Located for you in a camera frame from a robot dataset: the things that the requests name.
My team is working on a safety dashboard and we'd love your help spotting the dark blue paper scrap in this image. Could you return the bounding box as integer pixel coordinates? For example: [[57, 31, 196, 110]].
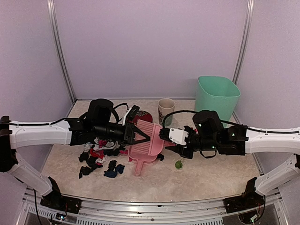
[[104, 160, 125, 178]]

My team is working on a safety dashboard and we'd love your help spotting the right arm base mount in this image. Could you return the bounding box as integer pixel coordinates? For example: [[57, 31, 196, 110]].
[[223, 177, 265, 213]]

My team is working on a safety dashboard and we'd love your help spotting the aluminium front rail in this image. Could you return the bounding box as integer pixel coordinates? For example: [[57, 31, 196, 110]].
[[21, 187, 284, 225]]

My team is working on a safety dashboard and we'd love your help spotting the red floral round plate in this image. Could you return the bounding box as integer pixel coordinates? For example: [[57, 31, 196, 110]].
[[132, 110, 153, 125]]

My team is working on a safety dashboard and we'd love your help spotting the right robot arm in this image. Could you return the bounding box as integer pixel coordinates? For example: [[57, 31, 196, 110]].
[[159, 110, 300, 208]]

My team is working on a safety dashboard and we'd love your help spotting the mint green waste bin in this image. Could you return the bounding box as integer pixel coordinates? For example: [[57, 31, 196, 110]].
[[195, 76, 241, 121]]

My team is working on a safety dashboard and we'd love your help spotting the green paper scrap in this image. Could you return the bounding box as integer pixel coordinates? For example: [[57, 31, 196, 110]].
[[175, 159, 183, 170]]

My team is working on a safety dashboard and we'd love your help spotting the pink hand brush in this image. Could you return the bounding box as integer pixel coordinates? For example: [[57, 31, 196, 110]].
[[132, 120, 175, 156]]

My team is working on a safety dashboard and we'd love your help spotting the beige printed cup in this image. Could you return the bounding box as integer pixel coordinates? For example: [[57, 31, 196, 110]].
[[157, 98, 175, 125]]

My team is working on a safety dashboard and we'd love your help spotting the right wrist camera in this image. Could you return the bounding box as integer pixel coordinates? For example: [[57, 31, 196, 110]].
[[159, 128, 189, 146]]

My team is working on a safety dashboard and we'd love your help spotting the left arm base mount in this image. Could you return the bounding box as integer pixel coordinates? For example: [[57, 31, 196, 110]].
[[40, 177, 82, 214]]

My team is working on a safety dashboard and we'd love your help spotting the aluminium corner post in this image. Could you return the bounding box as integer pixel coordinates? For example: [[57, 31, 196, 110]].
[[47, 0, 77, 105], [232, 0, 255, 85]]

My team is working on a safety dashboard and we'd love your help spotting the left aluminium corner post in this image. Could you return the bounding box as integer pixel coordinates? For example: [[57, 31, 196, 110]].
[[47, 0, 77, 105]]

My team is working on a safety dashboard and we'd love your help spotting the black paper scrap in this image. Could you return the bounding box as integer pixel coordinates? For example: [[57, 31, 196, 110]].
[[78, 166, 96, 179]]

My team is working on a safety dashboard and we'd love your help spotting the pile of paper scraps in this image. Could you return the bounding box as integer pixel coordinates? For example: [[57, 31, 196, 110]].
[[78, 138, 128, 169]]

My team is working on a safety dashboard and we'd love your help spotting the right aluminium corner post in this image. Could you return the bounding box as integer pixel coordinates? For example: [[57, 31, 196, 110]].
[[232, 0, 255, 85]]

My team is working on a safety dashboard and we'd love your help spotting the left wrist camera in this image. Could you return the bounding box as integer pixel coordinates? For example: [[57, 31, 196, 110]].
[[122, 105, 140, 126]]

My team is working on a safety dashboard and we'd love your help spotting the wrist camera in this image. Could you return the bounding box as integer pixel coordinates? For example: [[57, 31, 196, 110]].
[[159, 128, 189, 146], [122, 105, 140, 126]]

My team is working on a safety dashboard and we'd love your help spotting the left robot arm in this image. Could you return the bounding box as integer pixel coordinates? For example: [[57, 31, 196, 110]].
[[0, 98, 150, 209]]

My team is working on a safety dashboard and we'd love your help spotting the pink dustpan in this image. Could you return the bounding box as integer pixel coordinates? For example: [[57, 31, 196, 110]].
[[128, 144, 163, 176]]

